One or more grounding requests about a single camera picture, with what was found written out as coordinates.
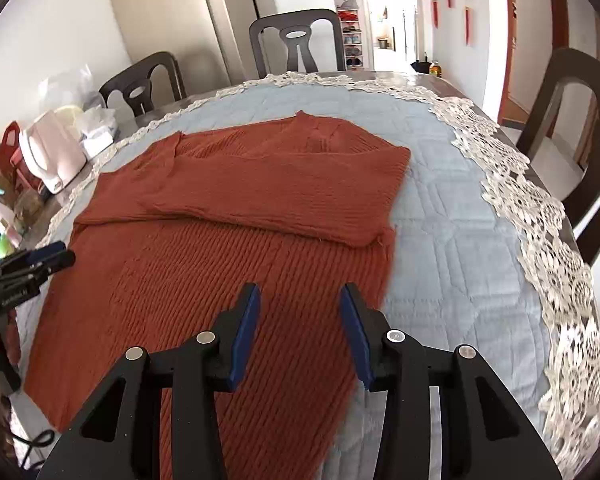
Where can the rust red knitted sweater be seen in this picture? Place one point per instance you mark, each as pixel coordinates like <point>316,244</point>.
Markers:
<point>299,206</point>

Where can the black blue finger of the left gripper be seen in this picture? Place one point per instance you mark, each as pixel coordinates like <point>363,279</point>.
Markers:
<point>50,259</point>

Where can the pink white kettle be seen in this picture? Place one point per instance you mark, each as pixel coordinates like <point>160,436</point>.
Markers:
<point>51,152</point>

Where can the white plastic bag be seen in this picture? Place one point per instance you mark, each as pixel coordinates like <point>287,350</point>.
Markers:
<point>79,106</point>

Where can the red bag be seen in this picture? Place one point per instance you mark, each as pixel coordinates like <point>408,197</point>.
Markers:
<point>12,165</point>

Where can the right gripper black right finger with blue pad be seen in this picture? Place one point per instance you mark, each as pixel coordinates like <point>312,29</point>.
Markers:
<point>485,433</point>

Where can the colourful clutter on table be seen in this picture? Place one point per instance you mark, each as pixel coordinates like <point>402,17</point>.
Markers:
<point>18,213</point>

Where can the beige refrigerator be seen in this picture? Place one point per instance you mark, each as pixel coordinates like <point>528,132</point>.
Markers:
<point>197,32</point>

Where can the dark chair at left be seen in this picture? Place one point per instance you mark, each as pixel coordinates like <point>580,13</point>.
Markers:
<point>135,85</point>

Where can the dark chair at right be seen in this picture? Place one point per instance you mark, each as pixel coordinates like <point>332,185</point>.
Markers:
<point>571,66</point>

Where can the shoe rack with shoes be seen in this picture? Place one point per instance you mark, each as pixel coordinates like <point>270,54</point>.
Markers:
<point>352,35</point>

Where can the dark chair at far end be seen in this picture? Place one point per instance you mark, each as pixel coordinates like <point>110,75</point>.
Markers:
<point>295,32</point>

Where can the yellow oil bottle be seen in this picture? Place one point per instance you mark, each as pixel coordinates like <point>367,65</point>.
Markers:
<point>435,69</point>

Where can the white lace tablecloth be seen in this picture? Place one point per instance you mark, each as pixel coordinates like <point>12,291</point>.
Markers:
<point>571,404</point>

